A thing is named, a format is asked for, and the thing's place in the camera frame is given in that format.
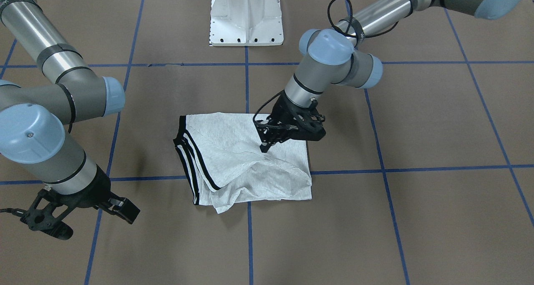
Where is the grey cartoon print t-shirt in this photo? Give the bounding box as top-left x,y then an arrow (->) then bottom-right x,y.
173,112 -> 312,214

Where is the white camera mast pedestal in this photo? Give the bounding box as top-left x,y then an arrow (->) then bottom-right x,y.
209,0 -> 284,47

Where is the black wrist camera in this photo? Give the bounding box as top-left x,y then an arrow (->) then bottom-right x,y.
98,197 -> 141,224
290,106 -> 326,141

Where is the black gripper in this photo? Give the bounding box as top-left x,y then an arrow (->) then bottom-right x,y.
254,90 -> 318,153
20,167 -> 112,240

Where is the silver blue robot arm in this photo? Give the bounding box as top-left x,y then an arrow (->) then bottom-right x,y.
252,0 -> 521,153
0,0 -> 140,240

